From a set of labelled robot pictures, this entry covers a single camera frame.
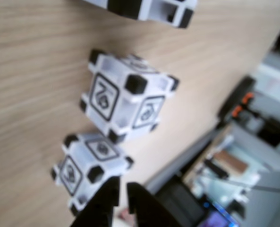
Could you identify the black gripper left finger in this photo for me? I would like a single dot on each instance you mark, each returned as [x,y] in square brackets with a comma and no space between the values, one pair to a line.
[104,205]

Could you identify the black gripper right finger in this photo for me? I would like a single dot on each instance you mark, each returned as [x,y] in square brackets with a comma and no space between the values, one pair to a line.
[146,208]

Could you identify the white cube crossed-loop symbol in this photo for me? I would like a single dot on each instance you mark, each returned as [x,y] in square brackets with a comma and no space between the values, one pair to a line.
[121,78]

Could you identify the white cube nested-diamond symbol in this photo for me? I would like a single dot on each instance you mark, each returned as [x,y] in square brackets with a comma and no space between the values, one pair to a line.
[151,9]

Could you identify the white cube bar-diamond symbol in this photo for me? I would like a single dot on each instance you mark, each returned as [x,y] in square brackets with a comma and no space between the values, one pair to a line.
[83,151]

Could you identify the device with blue lit screen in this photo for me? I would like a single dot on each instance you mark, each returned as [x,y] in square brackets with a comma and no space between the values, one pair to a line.
[217,217]

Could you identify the black clamp with orange parts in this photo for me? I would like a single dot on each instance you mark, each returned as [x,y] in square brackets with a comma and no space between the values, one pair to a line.
[236,97]

